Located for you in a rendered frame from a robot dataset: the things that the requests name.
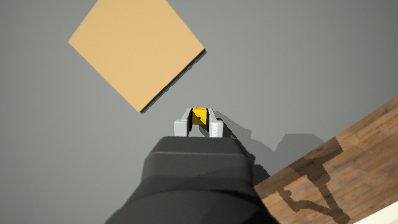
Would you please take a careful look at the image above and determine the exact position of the tan flat mat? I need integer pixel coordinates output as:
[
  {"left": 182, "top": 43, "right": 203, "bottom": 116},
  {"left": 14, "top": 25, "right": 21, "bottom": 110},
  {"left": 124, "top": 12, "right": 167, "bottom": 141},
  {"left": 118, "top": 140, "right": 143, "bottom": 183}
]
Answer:
[{"left": 69, "top": 0, "right": 205, "bottom": 112}]

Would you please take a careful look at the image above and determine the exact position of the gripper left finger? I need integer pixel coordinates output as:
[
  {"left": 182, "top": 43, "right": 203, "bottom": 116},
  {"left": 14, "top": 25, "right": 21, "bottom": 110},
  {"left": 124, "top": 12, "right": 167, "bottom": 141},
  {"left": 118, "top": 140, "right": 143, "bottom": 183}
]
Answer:
[{"left": 174, "top": 108, "right": 193, "bottom": 137}]

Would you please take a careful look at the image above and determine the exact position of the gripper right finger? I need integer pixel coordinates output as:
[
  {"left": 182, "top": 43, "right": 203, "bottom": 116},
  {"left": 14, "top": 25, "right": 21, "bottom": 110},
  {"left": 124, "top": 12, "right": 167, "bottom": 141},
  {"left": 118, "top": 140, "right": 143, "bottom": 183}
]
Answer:
[{"left": 206, "top": 108, "right": 224, "bottom": 137}]

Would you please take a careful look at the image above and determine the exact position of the yellow die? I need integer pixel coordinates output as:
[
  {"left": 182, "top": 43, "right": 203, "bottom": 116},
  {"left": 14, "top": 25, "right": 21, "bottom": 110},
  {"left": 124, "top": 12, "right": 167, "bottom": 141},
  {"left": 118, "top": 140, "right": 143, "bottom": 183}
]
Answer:
[{"left": 192, "top": 108, "right": 207, "bottom": 125}]

